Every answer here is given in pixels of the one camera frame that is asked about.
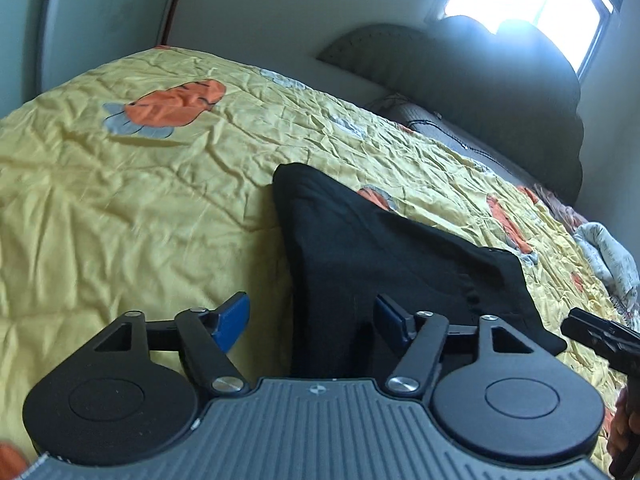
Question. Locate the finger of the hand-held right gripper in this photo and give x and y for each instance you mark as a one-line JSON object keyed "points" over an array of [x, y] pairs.
{"points": [[600, 335]]}

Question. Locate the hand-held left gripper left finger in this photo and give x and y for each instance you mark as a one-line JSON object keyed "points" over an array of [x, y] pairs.
{"points": [[231, 322]]}

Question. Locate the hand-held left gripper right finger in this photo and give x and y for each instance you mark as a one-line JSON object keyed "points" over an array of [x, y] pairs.
{"points": [[391, 317]]}

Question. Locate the black pants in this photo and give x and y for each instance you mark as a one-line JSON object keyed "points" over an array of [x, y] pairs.
{"points": [[400, 260]]}

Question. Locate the person's right hand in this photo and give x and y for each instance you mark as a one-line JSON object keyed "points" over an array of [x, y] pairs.
{"points": [[620, 425]]}

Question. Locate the white printed cloth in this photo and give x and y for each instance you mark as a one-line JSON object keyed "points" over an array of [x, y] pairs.
{"points": [[607, 255]]}

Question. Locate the yellow printed quilt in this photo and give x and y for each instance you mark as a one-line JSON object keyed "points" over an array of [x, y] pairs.
{"points": [[150, 185]]}

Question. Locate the brown patterned bed sheet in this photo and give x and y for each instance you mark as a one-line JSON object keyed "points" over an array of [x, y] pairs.
{"points": [[450, 130]]}

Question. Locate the grey upholstered headboard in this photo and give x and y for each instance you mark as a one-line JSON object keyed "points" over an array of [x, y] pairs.
{"points": [[490, 90]]}

